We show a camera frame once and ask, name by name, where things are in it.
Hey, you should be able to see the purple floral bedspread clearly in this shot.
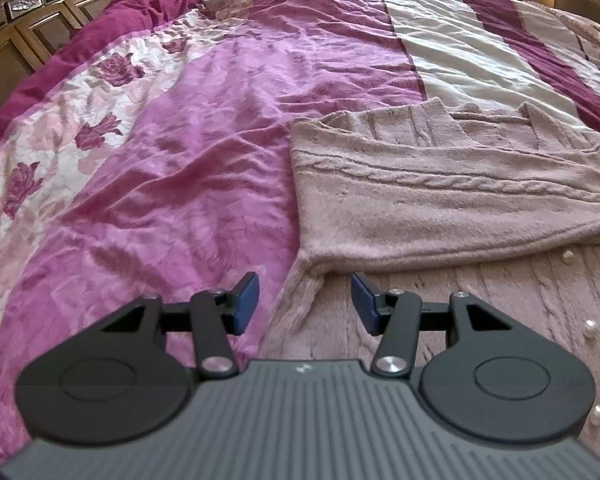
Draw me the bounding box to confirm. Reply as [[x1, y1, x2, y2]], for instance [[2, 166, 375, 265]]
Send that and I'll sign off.
[[0, 0, 600, 466]]

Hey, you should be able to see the pink cable knit cardigan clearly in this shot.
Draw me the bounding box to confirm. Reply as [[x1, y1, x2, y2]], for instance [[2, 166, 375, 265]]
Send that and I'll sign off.
[[257, 97, 600, 461]]

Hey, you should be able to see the wooden headboard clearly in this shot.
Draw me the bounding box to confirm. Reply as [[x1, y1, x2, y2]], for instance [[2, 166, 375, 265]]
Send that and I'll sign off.
[[0, 0, 600, 131]]

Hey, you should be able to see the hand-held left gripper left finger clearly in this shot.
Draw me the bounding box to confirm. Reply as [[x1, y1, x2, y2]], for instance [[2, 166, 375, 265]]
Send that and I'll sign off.
[[95, 272, 260, 379]]

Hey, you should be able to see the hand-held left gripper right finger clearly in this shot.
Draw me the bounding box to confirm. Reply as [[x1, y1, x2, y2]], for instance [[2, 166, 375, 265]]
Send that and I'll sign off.
[[351, 272, 516, 379]]

